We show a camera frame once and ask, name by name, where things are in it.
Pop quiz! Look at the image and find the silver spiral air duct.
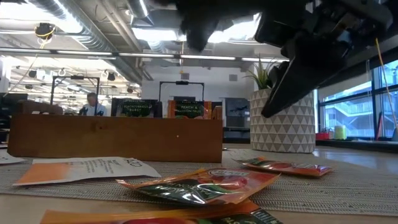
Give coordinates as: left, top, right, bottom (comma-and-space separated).
27, 0, 147, 85

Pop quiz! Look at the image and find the white triangle-pattern plant pot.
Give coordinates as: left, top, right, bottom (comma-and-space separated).
249, 88, 316, 154

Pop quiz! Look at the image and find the black yellow cord reel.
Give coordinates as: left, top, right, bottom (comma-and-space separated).
34, 22, 57, 41

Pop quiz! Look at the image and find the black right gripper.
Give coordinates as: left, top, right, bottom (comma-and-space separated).
254, 0, 394, 119

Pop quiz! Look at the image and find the silver round air duct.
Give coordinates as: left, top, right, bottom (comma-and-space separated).
126, 0, 155, 26

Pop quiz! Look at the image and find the wooden tea box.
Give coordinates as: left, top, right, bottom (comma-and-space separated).
7, 99, 224, 164

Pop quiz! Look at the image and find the grey woven placemat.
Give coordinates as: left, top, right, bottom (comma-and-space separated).
0, 147, 398, 217

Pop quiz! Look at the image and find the white orange Tazo tea packet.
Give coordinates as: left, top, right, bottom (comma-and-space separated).
12, 156, 162, 187

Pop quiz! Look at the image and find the dark blackcurrant tea packet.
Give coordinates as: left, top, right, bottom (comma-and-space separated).
119, 98, 155, 119

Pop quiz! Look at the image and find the green artificial plant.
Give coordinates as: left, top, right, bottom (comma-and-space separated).
244, 55, 292, 91

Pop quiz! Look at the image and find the yellow-green cup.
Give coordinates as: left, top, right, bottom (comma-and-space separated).
334, 124, 347, 141

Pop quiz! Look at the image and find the person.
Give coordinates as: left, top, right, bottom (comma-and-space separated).
78, 91, 108, 117

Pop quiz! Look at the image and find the black metal station frame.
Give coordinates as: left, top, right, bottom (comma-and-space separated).
159, 80, 205, 102
50, 75, 101, 115

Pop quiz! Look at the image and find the long linear ceiling light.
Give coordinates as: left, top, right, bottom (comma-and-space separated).
0, 47, 290, 63

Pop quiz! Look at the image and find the yellow power cable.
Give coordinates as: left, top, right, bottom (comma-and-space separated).
374, 37, 398, 128

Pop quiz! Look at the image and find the orange peach tea packet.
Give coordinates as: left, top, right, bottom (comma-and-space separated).
167, 100, 213, 120
116, 167, 281, 207
39, 198, 284, 224
232, 156, 334, 179

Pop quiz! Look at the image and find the white paper scrap left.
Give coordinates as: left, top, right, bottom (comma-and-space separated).
0, 149, 28, 166

